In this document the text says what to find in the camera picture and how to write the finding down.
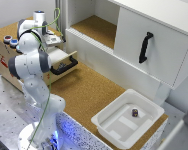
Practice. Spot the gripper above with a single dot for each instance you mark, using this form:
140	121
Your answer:
53	39

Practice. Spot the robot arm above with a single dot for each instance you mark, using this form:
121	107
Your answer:
33	68

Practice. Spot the wooden drawer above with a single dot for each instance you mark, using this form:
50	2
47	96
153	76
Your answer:
60	58

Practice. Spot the green button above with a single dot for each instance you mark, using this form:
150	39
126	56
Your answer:
18	49

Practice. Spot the blue button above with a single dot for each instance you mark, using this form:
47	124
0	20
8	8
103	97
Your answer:
14	42

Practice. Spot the white cabinet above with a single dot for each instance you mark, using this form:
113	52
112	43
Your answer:
94	56

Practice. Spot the red button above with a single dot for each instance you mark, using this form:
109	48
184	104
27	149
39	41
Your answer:
7	38

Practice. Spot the purple block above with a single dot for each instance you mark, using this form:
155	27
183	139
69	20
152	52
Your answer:
135	112

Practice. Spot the white sliding door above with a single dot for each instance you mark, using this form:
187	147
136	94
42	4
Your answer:
164	56

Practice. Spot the white plastic box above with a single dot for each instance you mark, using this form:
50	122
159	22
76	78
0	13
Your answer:
124	128

